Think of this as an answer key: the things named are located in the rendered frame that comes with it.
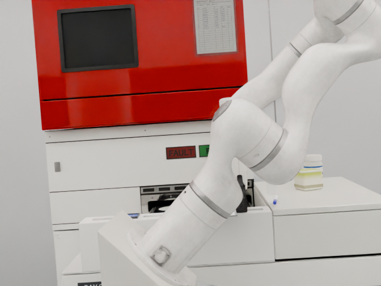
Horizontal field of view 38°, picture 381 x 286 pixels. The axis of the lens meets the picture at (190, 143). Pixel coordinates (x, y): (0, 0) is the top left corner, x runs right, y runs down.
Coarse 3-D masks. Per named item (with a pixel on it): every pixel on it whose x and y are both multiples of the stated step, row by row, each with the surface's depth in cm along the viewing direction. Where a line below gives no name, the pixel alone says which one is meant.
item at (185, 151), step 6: (168, 150) 217; (174, 150) 217; (180, 150) 217; (186, 150) 217; (192, 150) 217; (168, 156) 217; (174, 156) 217; (180, 156) 217; (186, 156) 217; (192, 156) 217
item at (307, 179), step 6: (312, 168) 191; (300, 174) 186; (306, 174) 184; (312, 174) 185; (318, 174) 185; (300, 180) 186; (306, 180) 184; (312, 180) 185; (318, 180) 185; (294, 186) 191; (300, 186) 186; (306, 186) 184; (312, 186) 185; (318, 186) 185
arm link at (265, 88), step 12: (288, 48) 148; (276, 60) 150; (288, 60) 148; (264, 72) 151; (276, 72) 149; (288, 72) 148; (252, 84) 148; (264, 84) 149; (276, 84) 149; (240, 96) 147; (252, 96) 147; (264, 96) 147; (276, 96) 150
